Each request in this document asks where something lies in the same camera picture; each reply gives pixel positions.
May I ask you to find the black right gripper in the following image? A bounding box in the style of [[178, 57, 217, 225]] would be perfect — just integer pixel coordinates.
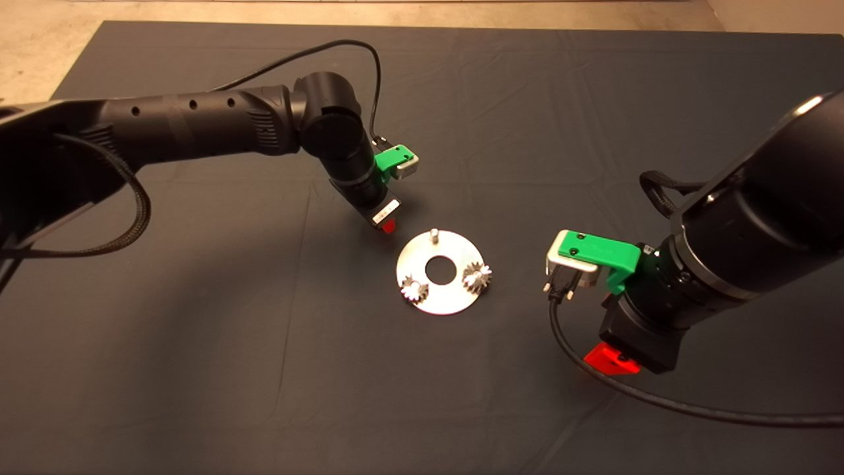
[[584, 296, 683, 375]]

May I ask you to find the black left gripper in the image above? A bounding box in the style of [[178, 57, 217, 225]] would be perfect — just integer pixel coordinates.
[[349, 185, 402, 235]]

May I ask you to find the small steel planetary gear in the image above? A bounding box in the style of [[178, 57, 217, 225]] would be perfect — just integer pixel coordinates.
[[400, 276, 429, 304], [462, 262, 493, 292]]

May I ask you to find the round metal carrier plate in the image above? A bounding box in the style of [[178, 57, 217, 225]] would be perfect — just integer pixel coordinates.
[[396, 229, 486, 315]]

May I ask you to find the dark grey table cloth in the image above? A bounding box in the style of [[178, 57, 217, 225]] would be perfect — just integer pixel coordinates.
[[0, 20, 844, 475]]

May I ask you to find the green left camera mount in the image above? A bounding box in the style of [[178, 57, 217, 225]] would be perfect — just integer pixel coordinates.
[[374, 145, 417, 182]]

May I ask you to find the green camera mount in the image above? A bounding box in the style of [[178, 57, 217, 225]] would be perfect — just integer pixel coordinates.
[[374, 145, 417, 182], [557, 231, 642, 296]]

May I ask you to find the silver right camera box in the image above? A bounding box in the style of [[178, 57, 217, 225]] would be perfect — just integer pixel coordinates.
[[546, 231, 599, 291]]

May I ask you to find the green right camera mount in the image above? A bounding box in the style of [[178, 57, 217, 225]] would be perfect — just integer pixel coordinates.
[[557, 231, 642, 296]]

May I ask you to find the black left camera cable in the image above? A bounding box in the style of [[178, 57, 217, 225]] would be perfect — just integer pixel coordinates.
[[211, 40, 383, 149]]

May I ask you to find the braided black left arm cable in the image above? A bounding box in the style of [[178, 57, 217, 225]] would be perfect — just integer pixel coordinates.
[[0, 134, 151, 258]]

